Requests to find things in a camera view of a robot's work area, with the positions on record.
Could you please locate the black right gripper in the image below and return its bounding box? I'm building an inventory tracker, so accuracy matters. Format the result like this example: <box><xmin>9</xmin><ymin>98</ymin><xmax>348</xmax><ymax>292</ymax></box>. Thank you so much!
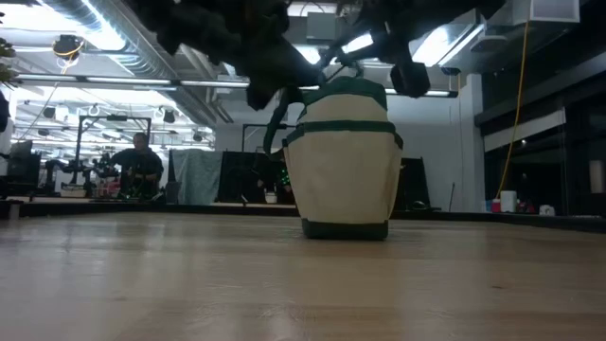
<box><xmin>338</xmin><ymin>0</ymin><xmax>433</xmax><ymax>99</ymax></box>

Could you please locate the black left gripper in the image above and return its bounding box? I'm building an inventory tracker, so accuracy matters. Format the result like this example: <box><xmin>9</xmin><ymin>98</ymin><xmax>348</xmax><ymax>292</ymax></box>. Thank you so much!
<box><xmin>155</xmin><ymin>0</ymin><xmax>329</xmax><ymax>113</ymax></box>

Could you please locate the cream and green gardening bag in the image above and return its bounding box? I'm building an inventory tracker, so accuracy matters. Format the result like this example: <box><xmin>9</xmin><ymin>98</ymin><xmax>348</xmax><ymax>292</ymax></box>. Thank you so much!
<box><xmin>262</xmin><ymin>75</ymin><xmax>405</xmax><ymax>242</ymax></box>

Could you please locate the grey hanging cloth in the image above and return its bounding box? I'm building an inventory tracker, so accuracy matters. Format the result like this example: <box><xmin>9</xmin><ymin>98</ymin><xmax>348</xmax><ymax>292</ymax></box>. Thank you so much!
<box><xmin>169</xmin><ymin>149</ymin><xmax>223</xmax><ymax>206</ymax></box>

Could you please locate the long ceiling strip lamp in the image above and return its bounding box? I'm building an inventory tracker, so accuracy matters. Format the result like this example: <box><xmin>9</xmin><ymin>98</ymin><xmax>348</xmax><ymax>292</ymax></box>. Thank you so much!
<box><xmin>13</xmin><ymin>73</ymin><xmax>459</xmax><ymax>99</ymax></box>

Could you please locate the white paper roll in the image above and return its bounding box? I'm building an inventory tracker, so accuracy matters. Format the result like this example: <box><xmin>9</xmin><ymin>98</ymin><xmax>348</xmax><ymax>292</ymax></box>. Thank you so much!
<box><xmin>500</xmin><ymin>189</ymin><xmax>518</xmax><ymax>213</ymax></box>

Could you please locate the standing person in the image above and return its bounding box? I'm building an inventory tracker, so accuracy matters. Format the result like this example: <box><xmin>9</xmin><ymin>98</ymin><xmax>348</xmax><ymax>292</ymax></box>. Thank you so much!
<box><xmin>110</xmin><ymin>132</ymin><xmax>165</xmax><ymax>200</ymax></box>

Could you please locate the black office chair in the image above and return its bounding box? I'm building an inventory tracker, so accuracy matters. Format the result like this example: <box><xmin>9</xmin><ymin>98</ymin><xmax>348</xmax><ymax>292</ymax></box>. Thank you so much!
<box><xmin>4</xmin><ymin>139</ymin><xmax>43</xmax><ymax>198</ymax></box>

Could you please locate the yellow cable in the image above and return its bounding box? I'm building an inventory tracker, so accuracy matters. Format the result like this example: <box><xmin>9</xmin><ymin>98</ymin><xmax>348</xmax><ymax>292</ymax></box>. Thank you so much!
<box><xmin>494</xmin><ymin>21</ymin><xmax>530</xmax><ymax>200</ymax></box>

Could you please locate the black aluminium table frame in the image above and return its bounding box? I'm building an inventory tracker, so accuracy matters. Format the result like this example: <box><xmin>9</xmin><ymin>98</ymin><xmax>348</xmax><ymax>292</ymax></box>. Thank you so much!
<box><xmin>0</xmin><ymin>197</ymin><xmax>606</xmax><ymax>233</ymax></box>

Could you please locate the yellow ceiling cord reel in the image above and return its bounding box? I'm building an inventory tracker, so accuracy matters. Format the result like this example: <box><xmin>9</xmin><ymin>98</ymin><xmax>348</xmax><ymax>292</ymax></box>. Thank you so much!
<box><xmin>51</xmin><ymin>33</ymin><xmax>86</xmax><ymax>63</ymax></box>

